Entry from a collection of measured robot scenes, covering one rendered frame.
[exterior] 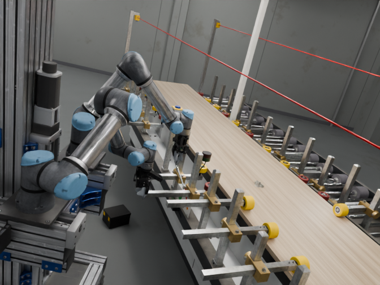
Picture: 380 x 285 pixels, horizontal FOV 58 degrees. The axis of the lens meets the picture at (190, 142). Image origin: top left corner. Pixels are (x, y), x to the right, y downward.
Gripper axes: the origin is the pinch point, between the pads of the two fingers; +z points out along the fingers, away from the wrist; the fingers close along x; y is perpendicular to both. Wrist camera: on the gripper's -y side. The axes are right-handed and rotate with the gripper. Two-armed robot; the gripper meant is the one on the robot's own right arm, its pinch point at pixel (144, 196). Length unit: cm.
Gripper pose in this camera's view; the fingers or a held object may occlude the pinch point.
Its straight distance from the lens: 206.0
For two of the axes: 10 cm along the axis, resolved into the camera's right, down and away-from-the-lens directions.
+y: -9.2, -0.5, -3.9
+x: 3.4, 4.2, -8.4
